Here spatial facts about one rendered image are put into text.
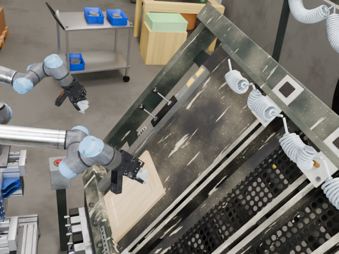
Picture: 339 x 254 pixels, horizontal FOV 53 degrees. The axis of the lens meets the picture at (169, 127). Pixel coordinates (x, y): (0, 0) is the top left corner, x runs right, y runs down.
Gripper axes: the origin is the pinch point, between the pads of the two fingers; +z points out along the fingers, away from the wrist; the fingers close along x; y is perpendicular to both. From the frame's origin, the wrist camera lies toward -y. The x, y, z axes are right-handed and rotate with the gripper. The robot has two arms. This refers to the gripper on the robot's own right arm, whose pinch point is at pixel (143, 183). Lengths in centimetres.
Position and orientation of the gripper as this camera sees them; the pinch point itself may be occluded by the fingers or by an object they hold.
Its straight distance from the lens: 143.0
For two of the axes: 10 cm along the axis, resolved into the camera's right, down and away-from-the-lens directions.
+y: 4.6, -8.6, 2.0
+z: 5.2, 4.4, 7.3
